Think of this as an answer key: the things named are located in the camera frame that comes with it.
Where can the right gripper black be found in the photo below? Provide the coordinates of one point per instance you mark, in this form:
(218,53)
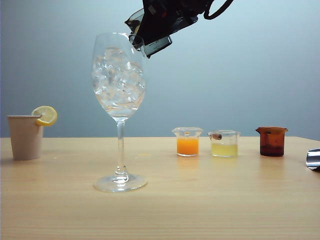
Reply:
(165,22)

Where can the smoky grey measuring cup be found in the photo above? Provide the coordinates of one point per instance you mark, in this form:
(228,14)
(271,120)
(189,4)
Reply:
(132,18)

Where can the clear cup with orange juice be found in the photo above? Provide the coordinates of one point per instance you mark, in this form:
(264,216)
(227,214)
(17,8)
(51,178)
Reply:
(187,147)

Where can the beige paper cup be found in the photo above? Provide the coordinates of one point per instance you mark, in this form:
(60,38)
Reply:
(25,140)

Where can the amber glass measuring cup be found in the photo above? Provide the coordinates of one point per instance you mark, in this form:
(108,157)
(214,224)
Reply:
(272,145)

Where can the clear ice cubes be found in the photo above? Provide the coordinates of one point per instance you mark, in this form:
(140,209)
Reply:
(117,80)

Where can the yellow lemon slice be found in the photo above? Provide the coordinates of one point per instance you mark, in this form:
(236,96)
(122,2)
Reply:
(47,116)

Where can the tall clear wine glass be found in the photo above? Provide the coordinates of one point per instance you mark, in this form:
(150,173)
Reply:
(121,160)

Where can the shiny steel ice scoop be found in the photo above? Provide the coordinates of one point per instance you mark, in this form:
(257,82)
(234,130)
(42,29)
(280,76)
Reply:
(313,158)

